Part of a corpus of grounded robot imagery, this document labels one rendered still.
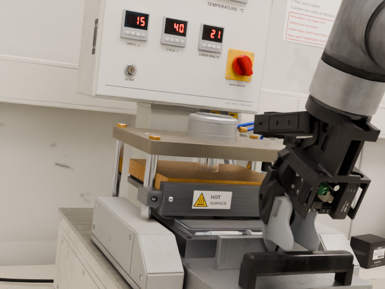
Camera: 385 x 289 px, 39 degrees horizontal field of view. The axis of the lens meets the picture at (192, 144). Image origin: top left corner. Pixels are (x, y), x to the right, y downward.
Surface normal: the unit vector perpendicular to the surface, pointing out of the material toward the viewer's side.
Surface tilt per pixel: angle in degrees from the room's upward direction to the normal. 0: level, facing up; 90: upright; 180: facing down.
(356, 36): 116
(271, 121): 89
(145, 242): 40
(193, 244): 90
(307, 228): 88
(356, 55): 103
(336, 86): 99
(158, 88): 90
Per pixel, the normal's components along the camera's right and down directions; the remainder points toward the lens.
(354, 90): -0.15, 0.36
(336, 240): 0.36, -0.66
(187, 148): 0.42, 0.14
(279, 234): -0.91, -0.02
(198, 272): 0.12, -0.99
